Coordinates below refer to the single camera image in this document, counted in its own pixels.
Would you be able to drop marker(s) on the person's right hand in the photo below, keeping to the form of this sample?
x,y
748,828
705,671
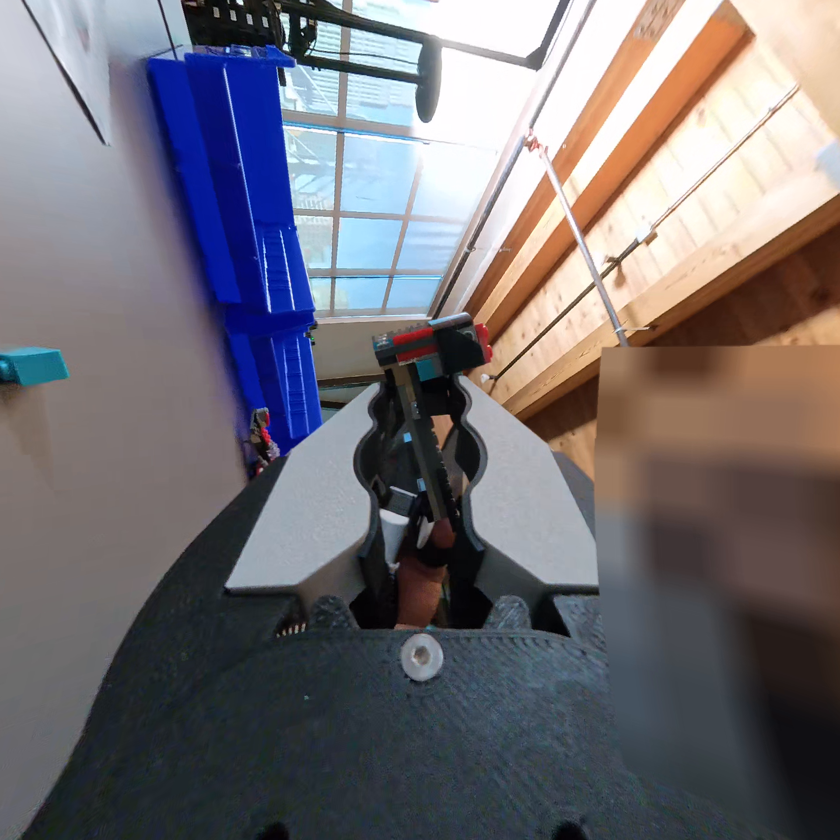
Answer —
x,y
420,590

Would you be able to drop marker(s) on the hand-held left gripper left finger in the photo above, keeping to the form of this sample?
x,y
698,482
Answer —
x,y
302,525

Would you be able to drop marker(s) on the blue plastic bin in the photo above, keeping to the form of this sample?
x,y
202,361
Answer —
x,y
229,164
282,380

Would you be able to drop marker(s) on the black metal stand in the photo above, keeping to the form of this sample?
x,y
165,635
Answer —
x,y
428,79

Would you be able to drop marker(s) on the long black toy brick assembly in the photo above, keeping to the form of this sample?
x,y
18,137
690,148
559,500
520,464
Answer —
x,y
426,433

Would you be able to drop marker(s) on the teal sloped toy brick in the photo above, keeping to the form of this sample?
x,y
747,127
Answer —
x,y
33,365

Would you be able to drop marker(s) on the black hub green lights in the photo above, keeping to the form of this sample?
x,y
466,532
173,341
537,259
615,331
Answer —
x,y
229,16

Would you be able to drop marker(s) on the large window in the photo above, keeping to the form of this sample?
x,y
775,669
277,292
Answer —
x,y
367,243

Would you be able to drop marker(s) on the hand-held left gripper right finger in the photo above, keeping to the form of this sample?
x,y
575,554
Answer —
x,y
538,525

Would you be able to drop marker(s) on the instruction booklet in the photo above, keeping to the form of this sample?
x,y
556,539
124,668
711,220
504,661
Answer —
x,y
79,52

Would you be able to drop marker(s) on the red black toy brick build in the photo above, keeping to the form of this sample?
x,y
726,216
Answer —
x,y
459,344

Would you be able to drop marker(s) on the grey desk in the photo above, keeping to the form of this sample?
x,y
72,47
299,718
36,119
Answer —
x,y
131,262

